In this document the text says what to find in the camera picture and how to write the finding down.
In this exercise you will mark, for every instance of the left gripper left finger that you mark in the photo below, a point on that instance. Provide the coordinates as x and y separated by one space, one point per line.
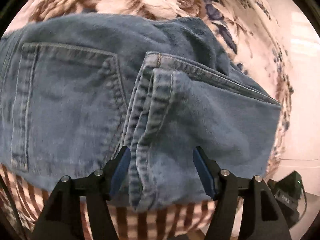
62 215

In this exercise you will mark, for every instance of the light blue denim jeans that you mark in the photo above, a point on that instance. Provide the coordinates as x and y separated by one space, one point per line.
75 89

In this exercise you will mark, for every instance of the floral fleece bed blanket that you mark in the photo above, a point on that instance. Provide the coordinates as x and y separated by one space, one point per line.
248 32

